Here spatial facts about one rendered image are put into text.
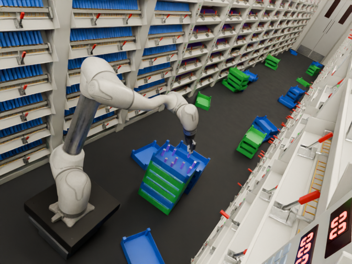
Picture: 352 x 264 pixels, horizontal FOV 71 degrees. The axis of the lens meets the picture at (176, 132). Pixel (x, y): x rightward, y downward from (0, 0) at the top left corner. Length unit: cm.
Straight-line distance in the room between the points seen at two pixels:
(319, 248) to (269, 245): 25
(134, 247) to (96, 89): 115
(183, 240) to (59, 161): 104
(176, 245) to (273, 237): 151
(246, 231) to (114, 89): 73
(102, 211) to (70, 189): 32
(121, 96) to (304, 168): 75
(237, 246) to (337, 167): 40
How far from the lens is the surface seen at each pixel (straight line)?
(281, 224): 50
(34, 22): 151
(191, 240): 200
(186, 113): 141
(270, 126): 371
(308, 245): 22
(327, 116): 86
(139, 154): 236
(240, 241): 69
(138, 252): 184
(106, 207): 163
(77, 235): 153
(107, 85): 107
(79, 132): 137
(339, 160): 35
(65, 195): 141
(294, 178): 62
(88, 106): 128
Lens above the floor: 164
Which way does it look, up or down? 36 degrees down
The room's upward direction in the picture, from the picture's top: 23 degrees clockwise
